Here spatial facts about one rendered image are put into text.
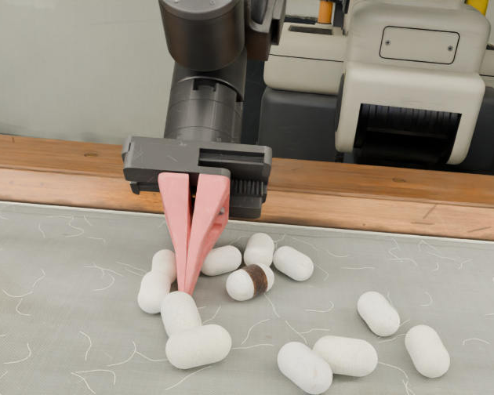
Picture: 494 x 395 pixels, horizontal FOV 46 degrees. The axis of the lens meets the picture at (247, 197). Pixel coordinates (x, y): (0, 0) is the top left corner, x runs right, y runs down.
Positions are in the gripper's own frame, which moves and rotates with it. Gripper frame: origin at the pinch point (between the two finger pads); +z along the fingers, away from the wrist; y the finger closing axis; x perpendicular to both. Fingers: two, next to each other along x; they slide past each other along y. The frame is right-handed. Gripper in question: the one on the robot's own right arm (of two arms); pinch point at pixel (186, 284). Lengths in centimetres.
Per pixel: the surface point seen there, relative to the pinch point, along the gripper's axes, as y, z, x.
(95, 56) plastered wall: -62, -146, 160
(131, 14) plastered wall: -47, -157, 145
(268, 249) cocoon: 5.5, -4.0, 2.8
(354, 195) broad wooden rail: 13.5, -12.5, 9.6
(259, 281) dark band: 4.8, -0.7, 0.4
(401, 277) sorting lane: 15.9, -3.3, 4.7
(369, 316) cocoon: 11.8, 1.6, -1.3
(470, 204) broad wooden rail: 24.0, -12.5, 9.5
